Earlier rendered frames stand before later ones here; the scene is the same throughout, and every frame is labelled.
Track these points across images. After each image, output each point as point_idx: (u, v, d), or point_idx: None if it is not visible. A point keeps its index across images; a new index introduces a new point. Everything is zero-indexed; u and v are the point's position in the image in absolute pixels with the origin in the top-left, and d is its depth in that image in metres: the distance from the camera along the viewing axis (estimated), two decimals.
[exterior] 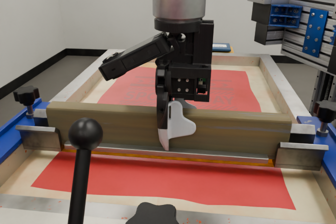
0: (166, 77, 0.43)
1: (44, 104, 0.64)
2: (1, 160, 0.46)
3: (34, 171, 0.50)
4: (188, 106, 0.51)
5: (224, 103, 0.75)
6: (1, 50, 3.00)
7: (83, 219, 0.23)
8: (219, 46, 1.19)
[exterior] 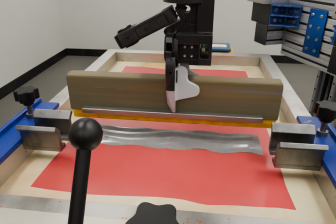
0: (173, 44, 0.49)
1: (44, 104, 0.64)
2: (1, 160, 0.46)
3: (34, 171, 0.50)
4: (192, 74, 0.57)
5: None
6: (1, 50, 3.00)
7: (83, 219, 0.23)
8: (219, 46, 1.19)
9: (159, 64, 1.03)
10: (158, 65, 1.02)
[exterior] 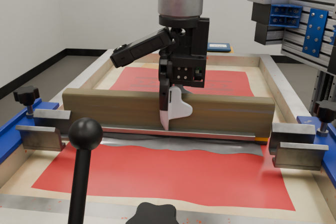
0: (168, 65, 0.50)
1: (44, 104, 0.64)
2: (1, 160, 0.46)
3: (34, 172, 0.50)
4: (186, 93, 0.58)
5: None
6: (1, 50, 3.00)
7: (83, 219, 0.23)
8: (219, 46, 1.19)
9: None
10: (158, 65, 1.02)
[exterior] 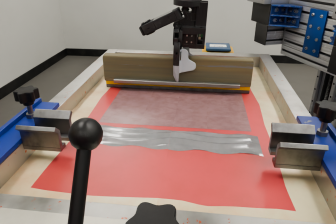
0: (179, 33, 0.73)
1: (44, 104, 0.64)
2: (1, 160, 0.46)
3: (34, 172, 0.50)
4: None
5: None
6: (1, 50, 3.00)
7: (83, 219, 0.23)
8: (219, 46, 1.19)
9: None
10: None
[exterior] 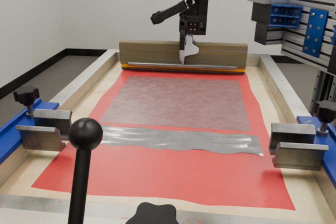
0: (184, 22, 0.86)
1: (44, 104, 0.64)
2: (1, 160, 0.46)
3: (34, 172, 0.50)
4: None
5: None
6: (1, 50, 3.00)
7: (83, 219, 0.23)
8: None
9: None
10: None
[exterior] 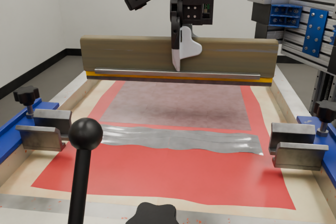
0: (178, 4, 0.54)
1: (44, 104, 0.64)
2: (1, 160, 0.46)
3: (34, 171, 0.50)
4: None
5: None
6: (1, 50, 3.00)
7: (83, 219, 0.23)
8: None
9: None
10: None
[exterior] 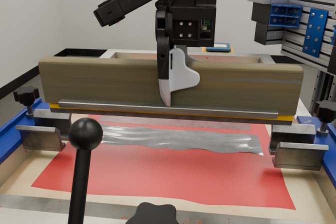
0: (167, 19, 0.39)
1: (44, 104, 0.64)
2: (1, 160, 0.46)
3: (34, 171, 0.50)
4: (191, 61, 0.47)
5: None
6: (1, 50, 3.00)
7: (83, 219, 0.23)
8: (219, 46, 1.19)
9: None
10: None
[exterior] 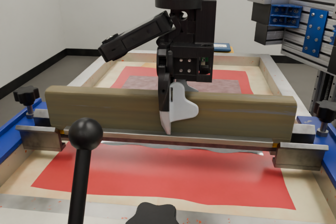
0: (167, 57, 0.41)
1: (44, 104, 0.64)
2: (1, 160, 0.46)
3: (34, 171, 0.50)
4: (190, 90, 0.50)
5: None
6: (1, 50, 3.00)
7: (83, 219, 0.23)
8: (219, 46, 1.19)
9: None
10: None
